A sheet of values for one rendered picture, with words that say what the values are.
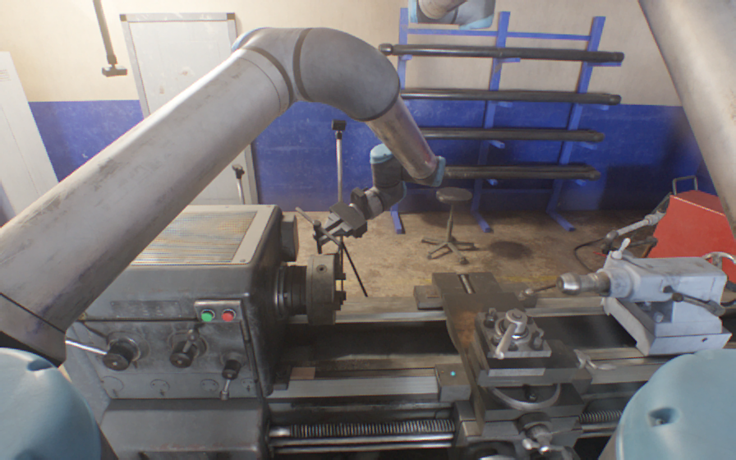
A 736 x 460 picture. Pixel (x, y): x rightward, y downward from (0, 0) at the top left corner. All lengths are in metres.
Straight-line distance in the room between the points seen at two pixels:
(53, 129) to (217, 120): 4.80
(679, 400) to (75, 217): 0.51
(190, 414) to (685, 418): 1.29
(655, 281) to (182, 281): 1.59
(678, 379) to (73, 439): 0.37
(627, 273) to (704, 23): 1.24
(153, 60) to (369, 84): 3.96
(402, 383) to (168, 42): 3.87
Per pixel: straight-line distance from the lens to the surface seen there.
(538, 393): 1.30
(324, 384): 1.34
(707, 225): 3.95
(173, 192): 0.48
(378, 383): 1.34
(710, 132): 0.48
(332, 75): 0.59
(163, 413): 1.43
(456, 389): 1.35
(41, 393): 0.29
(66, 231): 0.44
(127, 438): 1.48
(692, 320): 1.84
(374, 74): 0.61
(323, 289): 1.20
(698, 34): 0.51
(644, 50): 5.17
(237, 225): 1.27
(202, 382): 1.33
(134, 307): 1.18
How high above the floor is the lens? 1.89
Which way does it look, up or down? 28 degrees down
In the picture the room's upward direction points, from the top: 1 degrees clockwise
